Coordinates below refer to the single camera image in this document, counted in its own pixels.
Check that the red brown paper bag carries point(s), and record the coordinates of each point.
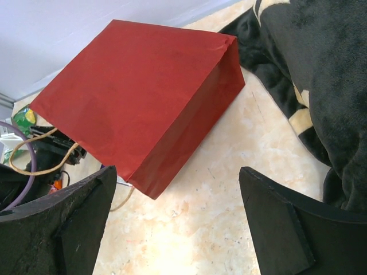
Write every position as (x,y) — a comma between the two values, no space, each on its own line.
(142,97)

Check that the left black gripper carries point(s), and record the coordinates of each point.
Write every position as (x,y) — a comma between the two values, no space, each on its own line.
(56,143)

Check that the orange candy bag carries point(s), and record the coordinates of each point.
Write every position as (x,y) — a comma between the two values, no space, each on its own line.
(57,185)

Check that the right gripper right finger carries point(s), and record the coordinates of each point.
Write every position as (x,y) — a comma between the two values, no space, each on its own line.
(295,234)

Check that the black floral pillow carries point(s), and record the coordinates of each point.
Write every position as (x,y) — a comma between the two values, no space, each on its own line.
(311,58)

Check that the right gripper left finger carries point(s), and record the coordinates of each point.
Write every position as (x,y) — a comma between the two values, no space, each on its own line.
(59,233)

